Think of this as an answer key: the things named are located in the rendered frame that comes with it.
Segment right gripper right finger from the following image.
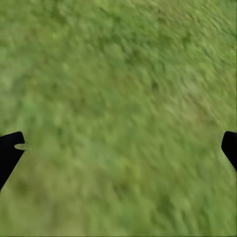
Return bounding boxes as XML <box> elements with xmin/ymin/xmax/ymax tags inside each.
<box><xmin>221</xmin><ymin>131</ymin><xmax>237</xmax><ymax>171</ymax></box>

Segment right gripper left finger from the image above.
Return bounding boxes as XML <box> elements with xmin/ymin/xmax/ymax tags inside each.
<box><xmin>0</xmin><ymin>131</ymin><xmax>32</xmax><ymax>191</ymax></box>

